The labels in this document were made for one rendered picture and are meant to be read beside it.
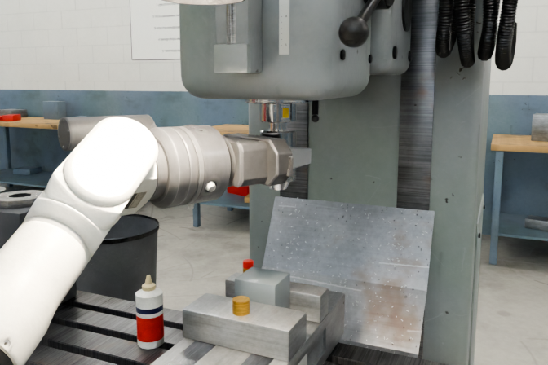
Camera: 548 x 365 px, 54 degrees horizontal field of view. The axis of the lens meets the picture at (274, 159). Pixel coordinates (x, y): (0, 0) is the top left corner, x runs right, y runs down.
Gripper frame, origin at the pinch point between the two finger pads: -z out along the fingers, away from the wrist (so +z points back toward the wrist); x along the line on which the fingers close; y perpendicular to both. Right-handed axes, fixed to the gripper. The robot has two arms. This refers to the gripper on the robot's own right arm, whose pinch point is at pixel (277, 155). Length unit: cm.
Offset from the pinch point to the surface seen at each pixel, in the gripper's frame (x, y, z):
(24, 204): 42.6, 11.5, 18.8
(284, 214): 26.8, 17.2, -26.3
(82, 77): 558, -13, -203
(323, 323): -3.3, 23.8, -5.9
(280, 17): -7.5, -16.3, 6.8
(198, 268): 255, 121, -158
